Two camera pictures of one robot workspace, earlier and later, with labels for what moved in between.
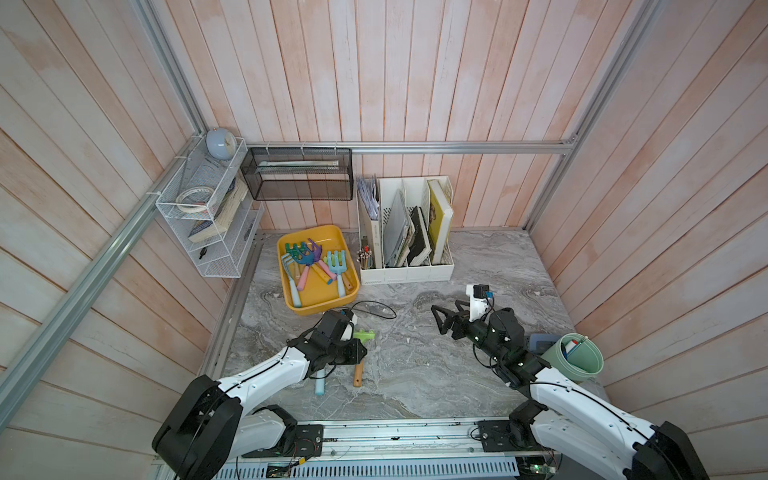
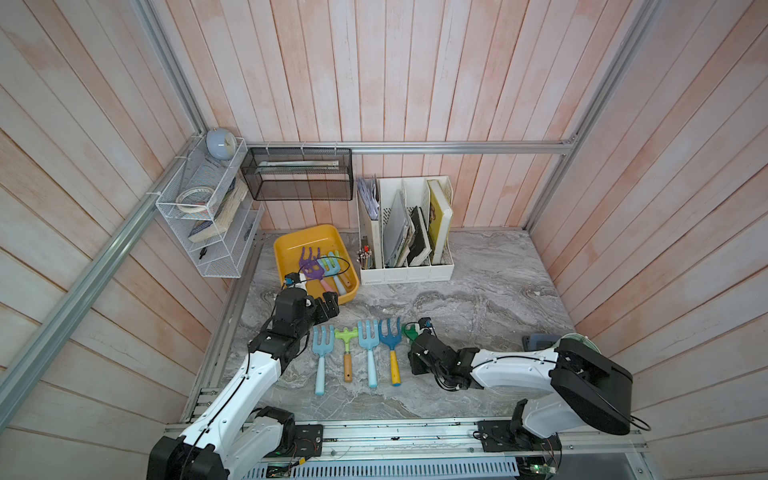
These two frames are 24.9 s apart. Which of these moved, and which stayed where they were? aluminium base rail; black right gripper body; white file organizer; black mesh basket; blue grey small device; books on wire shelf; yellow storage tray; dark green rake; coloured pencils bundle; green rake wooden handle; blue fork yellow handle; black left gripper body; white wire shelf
Moved: dark green rake; blue fork yellow handle; black left gripper body; black right gripper body; green rake wooden handle
Stayed: books on wire shelf; yellow storage tray; aluminium base rail; white wire shelf; black mesh basket; blue grey small device; white file organizer; coloured pencils bundle
